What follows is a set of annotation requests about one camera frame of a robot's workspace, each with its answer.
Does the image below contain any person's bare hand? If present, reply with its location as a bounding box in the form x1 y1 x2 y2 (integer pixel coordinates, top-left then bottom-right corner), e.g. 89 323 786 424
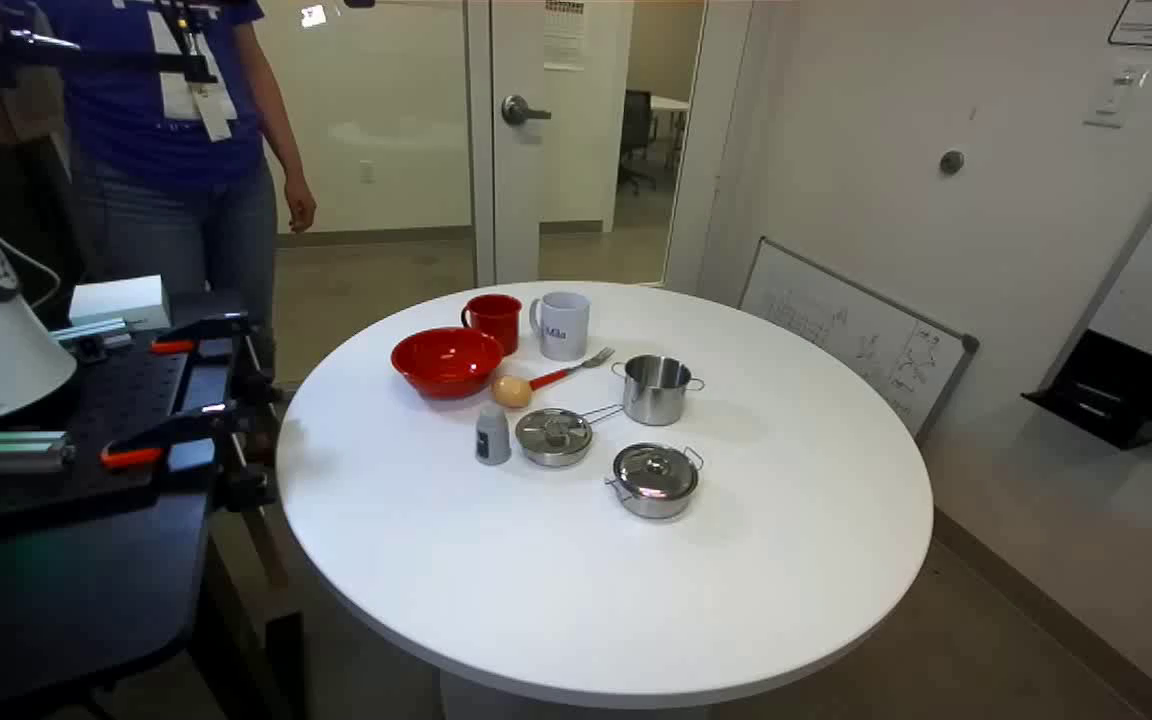
278 167 322 239

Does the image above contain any small steel pot lid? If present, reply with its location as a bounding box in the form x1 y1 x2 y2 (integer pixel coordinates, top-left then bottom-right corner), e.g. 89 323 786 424
608 441 705 492

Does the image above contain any person's bare forearm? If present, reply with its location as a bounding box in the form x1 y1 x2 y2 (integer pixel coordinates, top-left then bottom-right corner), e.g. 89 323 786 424
231 15 308 183

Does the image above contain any open steel pot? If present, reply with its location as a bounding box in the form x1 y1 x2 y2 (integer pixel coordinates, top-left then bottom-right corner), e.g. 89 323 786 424
612 352 709 432

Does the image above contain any small steel pot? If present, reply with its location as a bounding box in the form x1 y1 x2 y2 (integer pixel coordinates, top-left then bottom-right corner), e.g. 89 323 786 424
602 445 709 526

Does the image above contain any white id badge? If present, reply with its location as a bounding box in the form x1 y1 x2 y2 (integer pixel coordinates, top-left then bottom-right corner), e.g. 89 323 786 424
184 77 238 143

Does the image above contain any person in blue shirt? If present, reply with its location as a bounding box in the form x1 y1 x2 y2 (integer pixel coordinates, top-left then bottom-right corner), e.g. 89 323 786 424
0 0 322 352

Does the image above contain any white box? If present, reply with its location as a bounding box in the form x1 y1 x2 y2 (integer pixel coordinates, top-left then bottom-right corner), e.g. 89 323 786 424
64 271 174 337

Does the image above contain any red bowl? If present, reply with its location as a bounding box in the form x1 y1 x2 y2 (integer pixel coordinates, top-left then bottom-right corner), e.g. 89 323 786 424
387 323 506 406

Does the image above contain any white door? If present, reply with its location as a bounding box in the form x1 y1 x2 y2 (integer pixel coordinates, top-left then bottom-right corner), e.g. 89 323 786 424
462 0 637 289

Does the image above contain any red mug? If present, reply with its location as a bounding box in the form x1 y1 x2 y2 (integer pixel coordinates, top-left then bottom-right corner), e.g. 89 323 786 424
456 292 524 362

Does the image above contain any white mug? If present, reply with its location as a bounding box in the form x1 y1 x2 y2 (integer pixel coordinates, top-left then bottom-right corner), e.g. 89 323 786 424
524 289 592 366

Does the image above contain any grey shaker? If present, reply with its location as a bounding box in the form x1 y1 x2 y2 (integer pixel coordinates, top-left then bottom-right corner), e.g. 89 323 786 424
472 406 515 467

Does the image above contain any black robot mounting desk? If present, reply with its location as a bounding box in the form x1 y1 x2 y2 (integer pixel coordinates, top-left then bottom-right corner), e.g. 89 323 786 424
0 323 287 715

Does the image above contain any small leaning whiteboard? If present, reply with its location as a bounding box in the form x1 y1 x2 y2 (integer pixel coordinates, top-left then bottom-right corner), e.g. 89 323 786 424
735 235 979 441

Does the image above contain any black box on floor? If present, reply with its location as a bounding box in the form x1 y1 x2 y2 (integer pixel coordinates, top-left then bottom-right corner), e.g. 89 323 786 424
1019 327 1152 451

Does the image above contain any black clamp with orange handle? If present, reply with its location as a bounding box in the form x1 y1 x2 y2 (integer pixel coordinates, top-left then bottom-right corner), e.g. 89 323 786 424
95 398 287 480
142 308 264 369

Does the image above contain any metal door handle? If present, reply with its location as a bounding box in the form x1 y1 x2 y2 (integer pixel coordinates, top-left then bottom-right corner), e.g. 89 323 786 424
497 94 555 133

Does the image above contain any white cable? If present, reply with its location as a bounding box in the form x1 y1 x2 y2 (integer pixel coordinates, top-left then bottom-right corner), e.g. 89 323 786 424
0 228 67 319

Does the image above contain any wooden spoon with red handle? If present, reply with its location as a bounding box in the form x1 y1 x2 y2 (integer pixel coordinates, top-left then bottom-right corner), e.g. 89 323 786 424
491 344 621 411

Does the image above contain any flat steel pan with handle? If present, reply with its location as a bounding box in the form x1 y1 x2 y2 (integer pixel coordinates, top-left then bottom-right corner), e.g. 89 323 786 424
510 400 625 474

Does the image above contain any white light switch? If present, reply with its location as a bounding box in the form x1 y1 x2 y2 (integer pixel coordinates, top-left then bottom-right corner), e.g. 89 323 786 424
1078 65 1152 135

